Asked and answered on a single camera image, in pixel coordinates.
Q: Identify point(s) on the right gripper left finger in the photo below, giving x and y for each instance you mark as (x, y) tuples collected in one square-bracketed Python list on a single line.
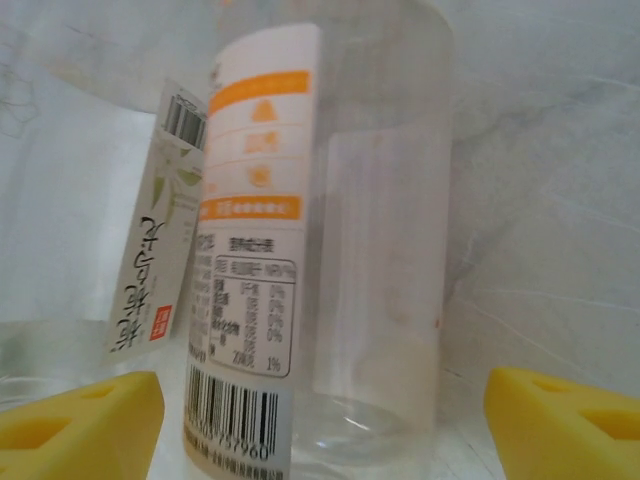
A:
[(75, 435)]

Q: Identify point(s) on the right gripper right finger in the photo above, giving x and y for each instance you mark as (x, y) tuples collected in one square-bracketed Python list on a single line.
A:
[(565, 430)]

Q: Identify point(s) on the white orange label bottle peach cap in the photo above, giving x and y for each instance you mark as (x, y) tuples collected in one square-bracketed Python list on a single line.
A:
[(380, 225)]

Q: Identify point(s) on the clear bottle plain white label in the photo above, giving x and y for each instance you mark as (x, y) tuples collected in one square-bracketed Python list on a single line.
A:
[(155, 225)]

